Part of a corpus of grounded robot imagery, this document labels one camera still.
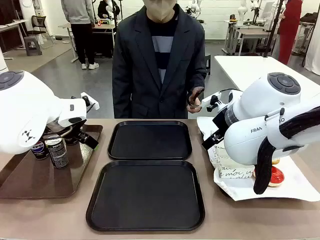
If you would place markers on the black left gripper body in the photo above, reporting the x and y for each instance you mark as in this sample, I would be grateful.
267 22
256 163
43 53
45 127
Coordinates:
72 132

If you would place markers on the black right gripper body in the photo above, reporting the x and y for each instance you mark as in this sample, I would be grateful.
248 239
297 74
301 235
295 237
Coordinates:
220 123

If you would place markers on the script printed paper bag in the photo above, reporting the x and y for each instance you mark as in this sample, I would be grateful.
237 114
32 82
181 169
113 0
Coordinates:
235 172
216 152

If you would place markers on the yellow donut with dark dots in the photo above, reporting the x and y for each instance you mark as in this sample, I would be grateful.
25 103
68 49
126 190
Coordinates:
275 161

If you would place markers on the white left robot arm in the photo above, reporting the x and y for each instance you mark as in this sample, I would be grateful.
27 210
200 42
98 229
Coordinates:
25 105

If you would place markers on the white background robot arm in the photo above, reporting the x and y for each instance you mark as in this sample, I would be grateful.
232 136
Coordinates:
241 12

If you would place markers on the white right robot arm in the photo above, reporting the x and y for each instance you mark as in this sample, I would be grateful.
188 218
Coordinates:
250 140

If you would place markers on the person's left hand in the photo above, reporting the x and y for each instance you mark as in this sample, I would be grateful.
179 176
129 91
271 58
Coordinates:
199 100

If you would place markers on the brown plastic tray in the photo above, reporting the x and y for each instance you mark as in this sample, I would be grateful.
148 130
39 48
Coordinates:
50 180

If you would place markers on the white paper sheet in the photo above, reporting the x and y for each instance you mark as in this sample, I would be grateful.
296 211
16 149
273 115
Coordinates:
240 190

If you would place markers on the black square tray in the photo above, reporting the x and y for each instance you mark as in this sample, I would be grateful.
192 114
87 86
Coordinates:
147 195
150 142

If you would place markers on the white background table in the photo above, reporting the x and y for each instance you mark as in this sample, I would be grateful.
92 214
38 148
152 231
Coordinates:
250 70

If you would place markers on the red glazed donut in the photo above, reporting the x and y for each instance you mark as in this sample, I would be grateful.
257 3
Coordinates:
276 175

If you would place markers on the person in dark blazer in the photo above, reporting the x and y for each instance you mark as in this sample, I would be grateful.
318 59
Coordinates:
140 75

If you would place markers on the grey plastic stool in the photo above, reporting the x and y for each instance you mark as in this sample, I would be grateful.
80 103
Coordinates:
33 46

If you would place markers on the white lab bench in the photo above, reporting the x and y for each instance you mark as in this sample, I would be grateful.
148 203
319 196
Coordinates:
250 32

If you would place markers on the white desk with metal legs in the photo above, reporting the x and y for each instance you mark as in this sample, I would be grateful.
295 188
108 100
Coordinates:
75 26

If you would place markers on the black tripod pole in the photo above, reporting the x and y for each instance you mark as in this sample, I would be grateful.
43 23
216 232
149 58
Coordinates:
273 25

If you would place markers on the black office chair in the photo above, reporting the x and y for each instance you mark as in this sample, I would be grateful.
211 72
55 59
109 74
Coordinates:
40 23

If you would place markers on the person in grey hoodie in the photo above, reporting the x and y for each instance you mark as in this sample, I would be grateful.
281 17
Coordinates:
77 15

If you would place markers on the person in red dress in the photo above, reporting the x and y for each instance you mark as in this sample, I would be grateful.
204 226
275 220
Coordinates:
287 25

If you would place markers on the seated person in black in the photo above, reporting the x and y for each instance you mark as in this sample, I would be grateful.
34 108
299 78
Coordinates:
105 10

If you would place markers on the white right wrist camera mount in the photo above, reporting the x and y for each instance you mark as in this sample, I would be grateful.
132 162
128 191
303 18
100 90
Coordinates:
215 98

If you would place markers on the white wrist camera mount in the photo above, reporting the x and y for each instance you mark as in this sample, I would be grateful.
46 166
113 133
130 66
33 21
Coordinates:
93 104
215 98

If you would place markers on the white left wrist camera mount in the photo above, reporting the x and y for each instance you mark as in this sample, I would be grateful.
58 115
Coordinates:
93 104

